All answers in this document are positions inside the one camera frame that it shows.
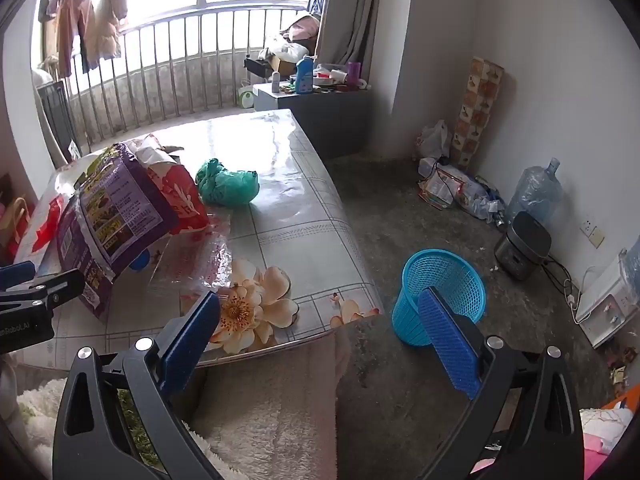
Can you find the cardboard box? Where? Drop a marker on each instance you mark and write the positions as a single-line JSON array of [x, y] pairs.
[[282, 65]]

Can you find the white appliance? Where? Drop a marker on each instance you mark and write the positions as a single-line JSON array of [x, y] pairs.
[[605, 300]]

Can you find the pink hanging garment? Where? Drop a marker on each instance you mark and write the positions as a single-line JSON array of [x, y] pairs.
[[72, 25]]

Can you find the black plastic object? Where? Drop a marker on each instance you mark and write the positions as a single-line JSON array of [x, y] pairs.
[[256, 66]]

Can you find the purple snack bag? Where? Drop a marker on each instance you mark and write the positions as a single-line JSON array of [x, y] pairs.
[[115, 210]]

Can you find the green and white paper bag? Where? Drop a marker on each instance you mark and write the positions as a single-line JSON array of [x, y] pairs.
[[246, 97]]

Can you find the purple cup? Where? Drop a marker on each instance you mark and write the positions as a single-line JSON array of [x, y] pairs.
[[354, 75]]

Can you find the black rice cooker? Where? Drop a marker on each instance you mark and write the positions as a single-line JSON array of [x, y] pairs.
[[522, 245]]

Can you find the grey cabinet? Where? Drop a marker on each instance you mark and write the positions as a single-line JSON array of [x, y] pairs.
[[325, 120]]

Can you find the small white bottle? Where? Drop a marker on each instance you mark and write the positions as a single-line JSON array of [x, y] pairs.
[[275, 82]]

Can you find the pile of small items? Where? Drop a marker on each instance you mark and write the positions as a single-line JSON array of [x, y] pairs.
[[335, 77]]

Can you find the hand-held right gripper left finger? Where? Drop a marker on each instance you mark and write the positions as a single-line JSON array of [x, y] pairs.
[[192, 340]]

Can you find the large clear water jug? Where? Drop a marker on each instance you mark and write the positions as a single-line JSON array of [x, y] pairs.
[[535, 190]]

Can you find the grey curtain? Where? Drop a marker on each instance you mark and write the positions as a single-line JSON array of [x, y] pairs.
[[350, 10]]

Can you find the pile of printed packets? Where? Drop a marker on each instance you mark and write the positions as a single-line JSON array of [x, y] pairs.
[[450, 185]]

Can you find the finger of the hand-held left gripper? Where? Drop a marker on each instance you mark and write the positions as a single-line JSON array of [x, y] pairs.
[[55, 290], [17, 275]]

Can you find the metal balcony railing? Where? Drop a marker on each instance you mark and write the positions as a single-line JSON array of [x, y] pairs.
[[165, 75]]

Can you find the white fluffy blanket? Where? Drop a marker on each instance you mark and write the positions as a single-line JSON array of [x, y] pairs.
[[40, 395]]

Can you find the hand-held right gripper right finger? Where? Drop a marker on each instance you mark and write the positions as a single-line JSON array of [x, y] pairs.
[[447, 340]]

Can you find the dark flat panel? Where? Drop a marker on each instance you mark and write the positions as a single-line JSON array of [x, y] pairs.
[[55, 115]]

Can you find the pink cloth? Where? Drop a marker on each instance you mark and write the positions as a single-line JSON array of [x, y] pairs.
[[605, 430]]

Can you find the clear plastic wrapper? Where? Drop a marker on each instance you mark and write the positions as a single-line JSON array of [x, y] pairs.
[[200, 260]]

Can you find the tall patterned box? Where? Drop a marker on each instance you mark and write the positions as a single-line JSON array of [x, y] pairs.
[[477, 110]]

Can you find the white stuffed bag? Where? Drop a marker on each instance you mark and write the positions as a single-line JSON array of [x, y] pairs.
[[285, 50]]

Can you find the beige fleece blanket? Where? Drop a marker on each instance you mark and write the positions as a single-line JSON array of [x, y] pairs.
[[280, 410]]

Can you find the pink clothes pile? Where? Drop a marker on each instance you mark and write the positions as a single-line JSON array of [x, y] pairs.
[[302, 27]]

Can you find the white wall socket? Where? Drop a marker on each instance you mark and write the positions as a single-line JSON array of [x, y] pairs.
[[591, 232]]

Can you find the blue plastic basket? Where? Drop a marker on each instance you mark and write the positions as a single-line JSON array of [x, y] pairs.
[[440, 270]]

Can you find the red and white plastic bag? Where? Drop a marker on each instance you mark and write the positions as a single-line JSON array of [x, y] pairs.
[[182, 200]]

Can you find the beige hanging jacket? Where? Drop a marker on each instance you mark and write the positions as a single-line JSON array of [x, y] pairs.
[[107, 10]]

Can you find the blue detergent bottle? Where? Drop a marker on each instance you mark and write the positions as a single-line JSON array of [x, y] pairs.
[[304, 77]]

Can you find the green plastic bag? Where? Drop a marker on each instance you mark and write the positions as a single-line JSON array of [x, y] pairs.
[[227, 185]]

